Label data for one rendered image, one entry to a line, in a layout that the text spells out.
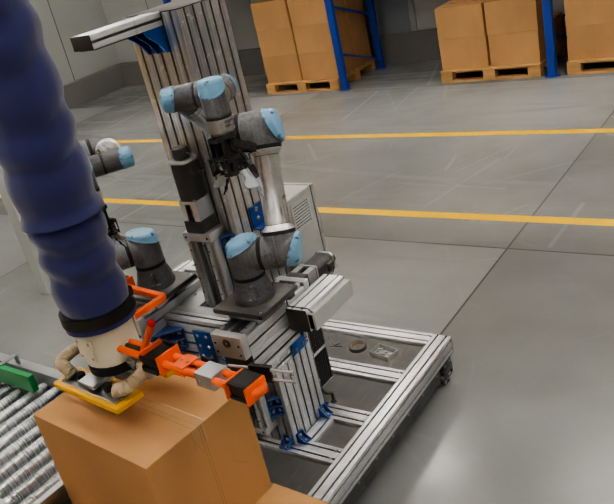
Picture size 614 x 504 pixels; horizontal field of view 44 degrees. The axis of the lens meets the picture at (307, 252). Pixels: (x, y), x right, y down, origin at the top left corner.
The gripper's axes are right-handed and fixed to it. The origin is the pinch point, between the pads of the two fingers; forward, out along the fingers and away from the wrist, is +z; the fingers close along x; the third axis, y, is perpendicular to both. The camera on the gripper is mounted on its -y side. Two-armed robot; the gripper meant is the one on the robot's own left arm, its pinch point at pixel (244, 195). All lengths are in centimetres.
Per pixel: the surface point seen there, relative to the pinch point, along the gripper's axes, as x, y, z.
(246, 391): 26, 46, 32
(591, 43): -84, -679, 120
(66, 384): -50, 47, 45
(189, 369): 2, 42, 33
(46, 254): -37, 45, 0
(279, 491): -1, 19, 98
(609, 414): 67, -117, 152
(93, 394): -35, 48, 45
